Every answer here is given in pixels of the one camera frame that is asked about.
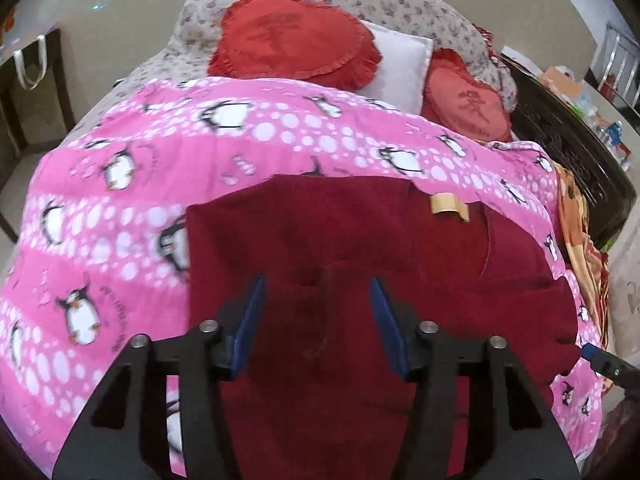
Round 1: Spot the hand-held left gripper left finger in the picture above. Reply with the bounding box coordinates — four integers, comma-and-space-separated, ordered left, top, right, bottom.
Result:
52, 275, 268, 480

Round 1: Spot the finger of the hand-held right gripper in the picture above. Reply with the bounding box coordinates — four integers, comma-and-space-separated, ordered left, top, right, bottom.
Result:
581, 342, 640, 392

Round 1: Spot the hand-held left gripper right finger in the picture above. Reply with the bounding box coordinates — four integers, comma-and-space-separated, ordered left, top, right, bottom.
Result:
369, 276, 583, 480

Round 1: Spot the dark red sweater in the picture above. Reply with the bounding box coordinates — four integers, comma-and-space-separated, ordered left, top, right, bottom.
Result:
185, 175, 583, 480

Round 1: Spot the tan tape roll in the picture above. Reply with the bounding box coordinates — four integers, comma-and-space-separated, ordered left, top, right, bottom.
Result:
431, 193, 471, 223

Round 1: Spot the orange patterned blanket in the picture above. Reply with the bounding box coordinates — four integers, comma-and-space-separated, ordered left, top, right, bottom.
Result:
555, 165, 613, 391

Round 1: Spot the pink penguin print blanket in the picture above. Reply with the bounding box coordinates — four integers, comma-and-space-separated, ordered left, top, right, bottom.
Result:
0, 76, 608, 480

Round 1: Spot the red heart-shaped pillow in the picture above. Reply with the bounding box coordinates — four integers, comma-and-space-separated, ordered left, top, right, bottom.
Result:
207, 0, 383, 92
420, 49, 513, 143

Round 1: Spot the dark carved wooden cabinet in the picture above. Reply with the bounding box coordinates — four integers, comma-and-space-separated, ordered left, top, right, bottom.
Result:
500, 55, 640, 251

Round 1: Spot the pile of small packages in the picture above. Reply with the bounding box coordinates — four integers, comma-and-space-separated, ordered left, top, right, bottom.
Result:
537, 65, 633, 171

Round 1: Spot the white pillow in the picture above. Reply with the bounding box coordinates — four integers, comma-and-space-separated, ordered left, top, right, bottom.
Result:
357, 22, 435, 113

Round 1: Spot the red frilled cloth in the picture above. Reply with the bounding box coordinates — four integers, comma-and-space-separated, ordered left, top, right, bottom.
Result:
472, 25, 502, 67

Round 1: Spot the metal rack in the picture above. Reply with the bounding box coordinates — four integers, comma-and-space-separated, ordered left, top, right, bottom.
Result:
590, 22, 640, 111

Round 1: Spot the dark wooden desk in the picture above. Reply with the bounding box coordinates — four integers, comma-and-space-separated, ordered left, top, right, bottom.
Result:
0, 27, 76, 246

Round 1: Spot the floral padded headboard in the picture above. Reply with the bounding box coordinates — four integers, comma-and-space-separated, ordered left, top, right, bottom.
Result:
112, 0, 518, 111

